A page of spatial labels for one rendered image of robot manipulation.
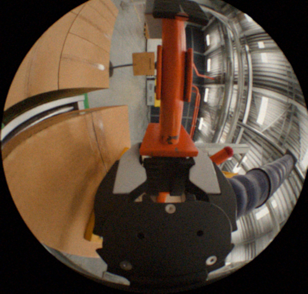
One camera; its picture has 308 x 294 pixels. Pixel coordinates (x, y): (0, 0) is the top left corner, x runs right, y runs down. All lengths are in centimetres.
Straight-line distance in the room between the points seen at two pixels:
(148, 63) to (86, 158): 159
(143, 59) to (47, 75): 138
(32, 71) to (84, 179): 53
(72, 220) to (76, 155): 10
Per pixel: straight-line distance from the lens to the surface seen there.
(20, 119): 46
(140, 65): 167
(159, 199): 19
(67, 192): 15
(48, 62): 63
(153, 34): 15
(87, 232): 20
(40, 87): 57
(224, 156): 17
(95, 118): 18
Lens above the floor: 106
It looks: 1 degrees down
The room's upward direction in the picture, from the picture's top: 92 degrees clockwise
